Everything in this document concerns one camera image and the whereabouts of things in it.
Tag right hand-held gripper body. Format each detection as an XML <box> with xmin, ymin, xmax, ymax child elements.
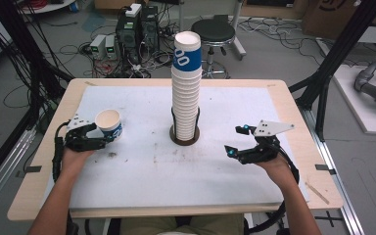
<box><xmin>237</xmin><ymin>119</ymin><xmax>296</xmax><ymax>165</ymax></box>

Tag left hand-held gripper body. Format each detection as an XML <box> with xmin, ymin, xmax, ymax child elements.
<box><xmin>64</xmin><ymin>113</ymin><xmax>113</xmax><ymax>153</ymax></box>

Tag blue and white paper cup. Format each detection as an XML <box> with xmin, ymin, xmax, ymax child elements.
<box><xmin>94</xmin><ymin>108</ymin><xmax>124</xmax><ymax>142</ymax></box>

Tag black cup holder stand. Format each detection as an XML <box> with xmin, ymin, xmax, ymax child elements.
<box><xmin>168</xmin><ymin>107</ymin><xmax>201</xmax><ymax>147</ymax></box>

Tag stack of white paper cups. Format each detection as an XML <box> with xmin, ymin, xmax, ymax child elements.
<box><xmin>170</xmin><ymin>30</ymin><xmax>204</xmax><ymax>142</ymax></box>

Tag person's left hand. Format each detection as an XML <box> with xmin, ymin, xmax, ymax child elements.
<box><xmin>60</xmin><ymin>148</ymin><xmax>96</xmax><ymax>180</ymax></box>

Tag person's right hand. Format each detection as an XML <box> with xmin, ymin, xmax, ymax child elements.
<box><xmin>254</xmin><ymin>154</ymin><xmax>296</xmax><ymax>191</ymax></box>

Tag black tape strip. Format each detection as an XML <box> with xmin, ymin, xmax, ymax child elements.
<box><xmin>314</xmin><ymin>164</ymin><xmax>338</xmax><ymax>176</ymax></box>
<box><xmin>23</xmin><ymin>164</ymin><xmax>43</xmax><ymax>174</ymax></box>

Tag white table mat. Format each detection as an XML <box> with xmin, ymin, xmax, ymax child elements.
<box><xmin>42</xmin><ymin>85</ymin><xmax>310</xmax><ymax>211</ymax></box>

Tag wooden table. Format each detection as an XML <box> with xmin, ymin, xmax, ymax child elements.
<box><xmin>7</xmin><ymin>77</ymin><xmax>345</xmax><ymax>222</ymax></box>

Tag thin wooden stick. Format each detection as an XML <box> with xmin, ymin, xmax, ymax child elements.
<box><xmin>305</xmin><ymin>181</ymin><xmax>330</xmax><ymax>206</ymax></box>

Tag grey power supply box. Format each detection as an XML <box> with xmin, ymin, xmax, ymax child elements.
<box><xmin>104</xmin><ymin>34</ymin><xmax>118</xmax><ymax>61</ymax></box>
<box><xmin>89</xmin><ymin>34</ymin><xmax>108</xmax><ymax>61</ymax></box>

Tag person's olive trousers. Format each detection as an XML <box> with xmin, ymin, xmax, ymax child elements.
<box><xmin>119</xmin><ymin>213</ymin><xmax>245</xmax><ymax>235</ymax></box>

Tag black computer tower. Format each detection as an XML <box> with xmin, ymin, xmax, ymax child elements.
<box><xmin>140</xmin><ymin>5</ymin><xmax>161</xmax><ymax>54</ymax></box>
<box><xmin>115</xmin><ymin>14</ymin><xmax>143</xmax><ymax>66</ymax></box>

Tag white floor platform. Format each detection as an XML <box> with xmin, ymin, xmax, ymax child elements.
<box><xmin>332</xmin><ymin>64</ymin><xmax>376</xmax><ymax>137</ymax></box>

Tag black round stool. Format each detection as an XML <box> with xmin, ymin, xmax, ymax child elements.
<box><xmin>190</xmin><ymin>18</ymin><xmax>237</xmax><ymax>79</ymax></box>

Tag white box on computer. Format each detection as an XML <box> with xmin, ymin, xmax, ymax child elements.
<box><xmin>124</xmin><ymin>3</ymin><xmax>143</xmax><ymax>19</ymax></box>

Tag cardboard box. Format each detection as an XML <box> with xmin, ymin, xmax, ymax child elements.
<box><xmin>301</xmin><ymin>0</ymin><xmax>362</xmax><ymax>41</ymax></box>

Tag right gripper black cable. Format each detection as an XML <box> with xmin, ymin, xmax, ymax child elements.
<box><xmin>247</xmin><ymin>146</ymin><xmax>301</xmax><ymax>235</ymax></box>

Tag aluminium floor rail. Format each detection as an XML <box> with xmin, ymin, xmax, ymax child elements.
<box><xmin>301</xmin><ymin>107</ymin><xmax>367</xmax><ymax>235</ymax></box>
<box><xmin>0</xmin><ymin>126</ymin><xmax>37</xmax><ymax>218</ymax></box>

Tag black frame with cable bundle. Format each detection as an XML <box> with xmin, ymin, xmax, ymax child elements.
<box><xmin>0</xmin><ymin>0</ymin><xmax>75</xmax><ymax>194</ymax></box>

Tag black metal frame post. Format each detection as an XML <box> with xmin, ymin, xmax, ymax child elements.
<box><xmin>288</xmin><ymin>0</ymin><xmax>376</xmax><ymax>142</ymax></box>

